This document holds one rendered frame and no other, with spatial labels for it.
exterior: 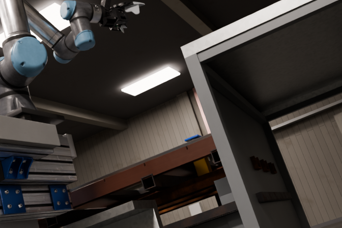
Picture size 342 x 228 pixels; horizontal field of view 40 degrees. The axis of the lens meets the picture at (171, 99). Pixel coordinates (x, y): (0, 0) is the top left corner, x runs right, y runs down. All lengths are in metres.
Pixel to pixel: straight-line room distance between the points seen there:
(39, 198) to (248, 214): 0.67
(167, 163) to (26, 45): 0.66
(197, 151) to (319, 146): 9.36
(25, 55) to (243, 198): 0.80
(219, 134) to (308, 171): 9.70
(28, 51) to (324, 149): 9.80
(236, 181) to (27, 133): 0.60
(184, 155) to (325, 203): 9.35
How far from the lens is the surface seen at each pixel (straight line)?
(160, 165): 1.77
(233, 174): 1.33
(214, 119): 1.36
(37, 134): 1.39
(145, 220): 1.74
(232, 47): 1.40
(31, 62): 1.55
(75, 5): 1.82
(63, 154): 1.68
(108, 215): 1.63
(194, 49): 1.43
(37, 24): 1.87
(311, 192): 11.01
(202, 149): 1.71
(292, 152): 11.09
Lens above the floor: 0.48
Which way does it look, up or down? 17 degrees up
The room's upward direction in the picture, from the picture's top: 18 degrees counter-clockwise
